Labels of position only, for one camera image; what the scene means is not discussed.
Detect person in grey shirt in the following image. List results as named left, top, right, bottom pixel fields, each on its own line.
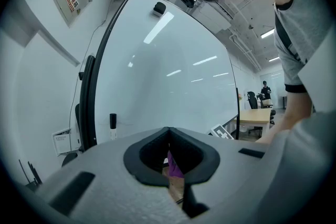
left=272, top=0, right=336, bottom=94

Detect person's right forearm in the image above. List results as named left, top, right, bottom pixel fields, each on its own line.
left=256, top=91, right=314, bottom=145

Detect purple cloth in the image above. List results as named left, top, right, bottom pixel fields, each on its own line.
left=167, top=151, right=184, bottom=179

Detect black router with antennas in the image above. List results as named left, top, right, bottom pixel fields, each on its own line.
left=18, top=159, right=43, bottom=192

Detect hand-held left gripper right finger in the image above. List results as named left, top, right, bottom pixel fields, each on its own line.
left=169, top=127, right=271, bottom=224

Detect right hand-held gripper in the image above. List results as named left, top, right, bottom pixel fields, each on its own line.
left=209, top=124, right=235, bottom=141

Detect white marker pen black cap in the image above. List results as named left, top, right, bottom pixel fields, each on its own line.
left=109, top=113, right=118, bottom=141

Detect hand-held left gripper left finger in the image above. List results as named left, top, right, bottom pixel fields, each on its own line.
left=35, top=127, right=194, bottom=224

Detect wooden table white legs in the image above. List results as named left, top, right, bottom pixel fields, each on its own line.
left=239, top=108, right=272, bottom=137

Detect large whiteboard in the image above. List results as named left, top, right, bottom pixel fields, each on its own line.
left=94, top=0, right=241, bottom=145

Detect black swivel office chair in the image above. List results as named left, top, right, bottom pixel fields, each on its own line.
left=247, top=91, right=259, bottom=110

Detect white wall junction box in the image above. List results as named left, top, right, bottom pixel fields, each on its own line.
left=51, top=127, right=72, bottom=157

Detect white ceiling air unit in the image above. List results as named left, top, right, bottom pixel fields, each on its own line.
left=194, top=2, right=234, bottom=34

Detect black whiteboard eraser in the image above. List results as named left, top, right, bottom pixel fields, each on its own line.
left=152, top=2, right=166, bottom=18

